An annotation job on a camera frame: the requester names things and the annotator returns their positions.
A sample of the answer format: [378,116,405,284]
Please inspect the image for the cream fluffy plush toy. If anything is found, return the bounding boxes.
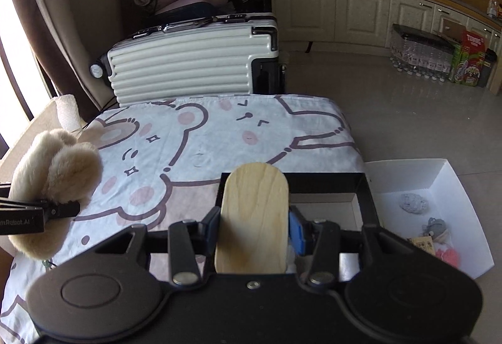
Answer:
[8,129,103,261]

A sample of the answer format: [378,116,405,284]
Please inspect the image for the wooden oval block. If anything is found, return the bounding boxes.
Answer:
[214,162,289,274]

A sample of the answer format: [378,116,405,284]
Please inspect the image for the black cardboard box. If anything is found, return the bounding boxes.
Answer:
[148,171,381,284]

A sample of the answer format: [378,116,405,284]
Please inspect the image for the cartoon bear bed sheet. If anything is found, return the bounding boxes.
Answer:
[1,95,364,343]

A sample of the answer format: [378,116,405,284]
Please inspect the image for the white cardboard box lid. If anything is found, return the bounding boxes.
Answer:
[366,159,494,278]

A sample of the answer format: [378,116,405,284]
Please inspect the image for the grey stone ball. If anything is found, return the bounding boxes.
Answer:
[399,193,429,215]

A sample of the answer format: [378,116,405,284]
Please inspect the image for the small beige card box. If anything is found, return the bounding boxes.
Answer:
[409,236,435,255]

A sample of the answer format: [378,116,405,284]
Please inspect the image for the pink plush toy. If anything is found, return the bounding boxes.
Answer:
[434,243,460,268]

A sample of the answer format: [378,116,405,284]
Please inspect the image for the cream ribbed suitcase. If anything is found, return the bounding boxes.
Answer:
[89,13,285,106]

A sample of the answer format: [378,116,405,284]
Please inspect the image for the pack of water bottles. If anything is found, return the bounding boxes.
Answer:
[390,24,459,82]

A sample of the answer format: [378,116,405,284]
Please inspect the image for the brown curtain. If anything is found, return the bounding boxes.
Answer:
[3,0,103,121]

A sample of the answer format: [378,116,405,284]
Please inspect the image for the cream kitchen cabinets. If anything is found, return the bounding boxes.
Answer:
[271,0,501,55]

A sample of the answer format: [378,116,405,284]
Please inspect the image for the red green snack box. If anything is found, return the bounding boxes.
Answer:
[448,30,486,86]

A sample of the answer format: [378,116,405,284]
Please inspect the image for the grey plush keychain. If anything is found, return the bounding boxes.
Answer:
[422,217,448,243]

